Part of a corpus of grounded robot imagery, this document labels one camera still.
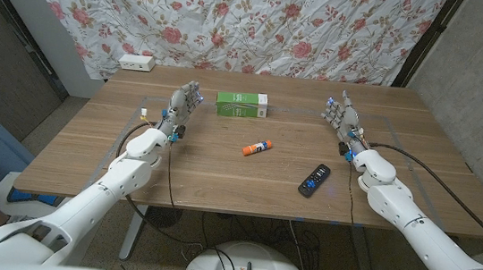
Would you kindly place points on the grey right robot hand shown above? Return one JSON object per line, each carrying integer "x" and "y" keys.
{"x": 345, "y": 119}

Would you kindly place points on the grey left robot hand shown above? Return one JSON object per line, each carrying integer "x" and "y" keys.
{"x": 177, "y": 103}

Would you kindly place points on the orange white glue stick body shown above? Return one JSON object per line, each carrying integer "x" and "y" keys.
{"x": 262, "y": 146}

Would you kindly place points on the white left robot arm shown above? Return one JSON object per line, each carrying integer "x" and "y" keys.
{"x": 80, "y": 212}

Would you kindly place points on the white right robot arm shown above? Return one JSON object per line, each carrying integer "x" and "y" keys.
{"x": 416, "y": 230}

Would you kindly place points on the green cardboard package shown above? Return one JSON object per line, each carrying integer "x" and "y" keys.
{"x": 240, "y": 104}

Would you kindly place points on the black TV remote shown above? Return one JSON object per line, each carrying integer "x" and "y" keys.
{"x": 314, "y": 180}

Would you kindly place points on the white power strip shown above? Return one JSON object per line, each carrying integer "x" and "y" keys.
{"x": 136, "y": 62}

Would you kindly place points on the floral backdrop cloth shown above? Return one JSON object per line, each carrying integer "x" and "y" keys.
{"x": 235, "y": 22}

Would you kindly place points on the black backdrop pole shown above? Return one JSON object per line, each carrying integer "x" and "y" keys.
{"x": 426, "y": 42}

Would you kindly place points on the black floor fan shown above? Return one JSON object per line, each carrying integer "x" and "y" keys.
{"x": 164, "y": 217}

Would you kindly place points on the white table leg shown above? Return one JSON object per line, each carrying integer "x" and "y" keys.
{"x": 363, "y": 256}
{"x": 132, "y": 231}

